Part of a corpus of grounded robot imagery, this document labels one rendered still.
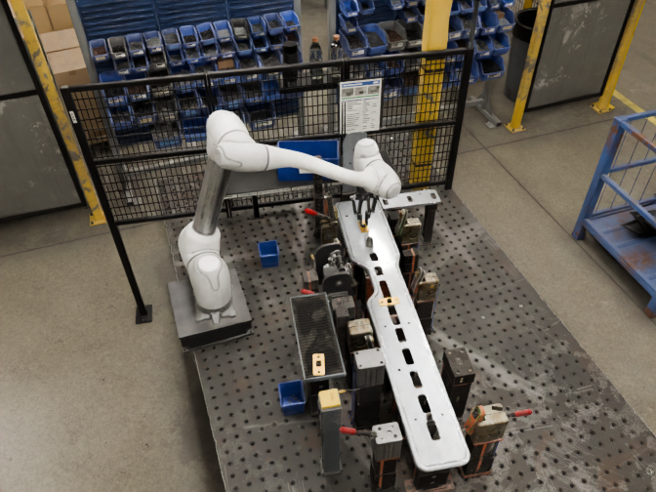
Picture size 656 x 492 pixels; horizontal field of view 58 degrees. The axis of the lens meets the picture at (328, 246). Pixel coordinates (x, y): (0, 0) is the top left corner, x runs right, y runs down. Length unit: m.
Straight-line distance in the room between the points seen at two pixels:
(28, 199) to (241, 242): 1.89
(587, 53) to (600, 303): 2.33
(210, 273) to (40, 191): 2.25
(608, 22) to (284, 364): 4.01
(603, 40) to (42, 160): 4.40
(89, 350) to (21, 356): 0.38
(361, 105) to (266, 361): 1.32
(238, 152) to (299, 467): 1.18
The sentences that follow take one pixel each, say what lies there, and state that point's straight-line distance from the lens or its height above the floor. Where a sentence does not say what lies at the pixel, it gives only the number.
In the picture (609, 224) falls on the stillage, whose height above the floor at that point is 0.16.
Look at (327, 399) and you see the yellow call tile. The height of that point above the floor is 1.16.
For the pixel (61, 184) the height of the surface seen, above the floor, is 0.35.
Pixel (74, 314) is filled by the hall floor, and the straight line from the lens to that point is 4.01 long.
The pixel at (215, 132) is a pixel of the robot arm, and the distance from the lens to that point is 2.29.
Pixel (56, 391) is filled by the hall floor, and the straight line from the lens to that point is 3.68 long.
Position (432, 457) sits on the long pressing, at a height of 1.00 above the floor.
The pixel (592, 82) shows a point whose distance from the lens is 5.78.
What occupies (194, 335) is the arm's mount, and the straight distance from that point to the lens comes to 2.62.
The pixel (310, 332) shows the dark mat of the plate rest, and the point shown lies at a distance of 2.10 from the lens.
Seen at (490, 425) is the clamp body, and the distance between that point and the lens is 2.08.
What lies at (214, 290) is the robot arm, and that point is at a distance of 2.51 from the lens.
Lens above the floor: 2.81
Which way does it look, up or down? 43 degrees down
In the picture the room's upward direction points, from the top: 1 degrees counter-clockwise
